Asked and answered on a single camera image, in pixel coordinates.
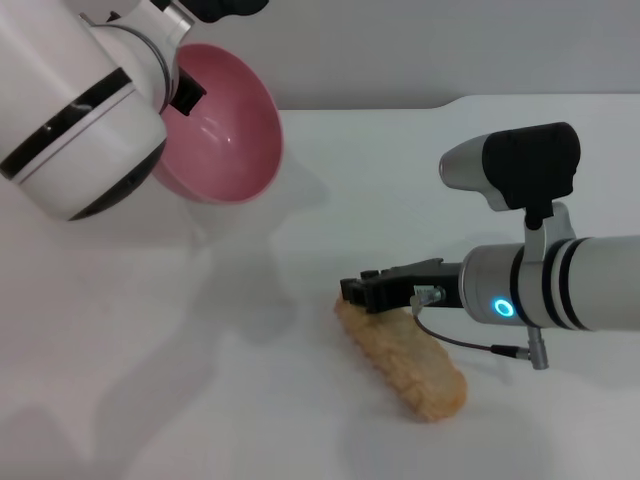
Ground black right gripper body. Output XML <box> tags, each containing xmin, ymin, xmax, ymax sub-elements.
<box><xmin>382</xmin><ymin>258</ymin><xmax>464</xmax><ymax>314</ymax></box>

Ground pink plastic bowl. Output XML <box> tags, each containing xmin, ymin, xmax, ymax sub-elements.
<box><xmin>149</xmin><ymin>43</ymin><xmax>284</xmax><ymax>204</ymax></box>

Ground orange ridged bread loaf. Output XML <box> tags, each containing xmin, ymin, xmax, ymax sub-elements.
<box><xmin>333</xmin><ymin>294</ymin><xmax>469</xmax><ymax>425</ymax></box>

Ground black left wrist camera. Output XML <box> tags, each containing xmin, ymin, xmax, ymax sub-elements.
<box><xmin>164</xmin><ymin>0</ymin><xmax>271</xmax><ymax>25</ymax></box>

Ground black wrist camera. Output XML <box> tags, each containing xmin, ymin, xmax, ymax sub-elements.
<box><xmin>439</xmin><ymin>122</ymin><xmax>581</xmax><ymax>264</ymax></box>
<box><xmin>164</xmin><ymin>0</ymin><xmax>271</xmax><ymax>25</ymax></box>

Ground right arm cable with connector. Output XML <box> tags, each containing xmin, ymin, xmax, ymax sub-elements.
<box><xmin>409</xmin><ymin>284</ymin><xmax>550</xmax><ymax>372</ymax></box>

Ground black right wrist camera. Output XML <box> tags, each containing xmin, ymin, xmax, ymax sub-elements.
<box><xmin>439</xmin><ymin>122</ymin><xmax>581</xmax><ymax>264</ymax></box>

